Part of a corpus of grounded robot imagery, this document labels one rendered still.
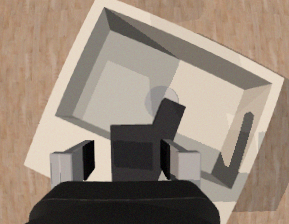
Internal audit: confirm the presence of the white rectangular sink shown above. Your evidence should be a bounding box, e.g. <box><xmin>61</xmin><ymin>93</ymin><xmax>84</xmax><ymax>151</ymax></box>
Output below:
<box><xmin>24</xmin><ymin>0</ymin><xmax>284</xmax><ymax>224</ymax></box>

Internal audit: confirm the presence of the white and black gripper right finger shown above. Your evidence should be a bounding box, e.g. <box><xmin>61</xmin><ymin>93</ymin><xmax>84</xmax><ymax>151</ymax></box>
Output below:
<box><xmin>160</xmin><ymin>139</ymin><xmax>201</xmax><ymax>188</ymax></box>

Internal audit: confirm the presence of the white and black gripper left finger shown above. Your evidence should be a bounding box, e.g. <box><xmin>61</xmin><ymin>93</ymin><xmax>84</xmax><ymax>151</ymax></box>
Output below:
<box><xmin>49</xmin><ymin>140</ymin><xmax>95</xmax><ymax>190</ymax></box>

